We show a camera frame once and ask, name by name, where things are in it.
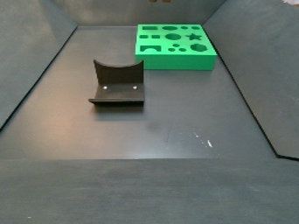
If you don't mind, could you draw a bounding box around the black curved holder stand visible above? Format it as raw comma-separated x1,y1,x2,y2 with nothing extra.
88,60,146,105

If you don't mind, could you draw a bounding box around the green shape sorter block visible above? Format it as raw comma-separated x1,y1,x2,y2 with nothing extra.
135,24,218,70

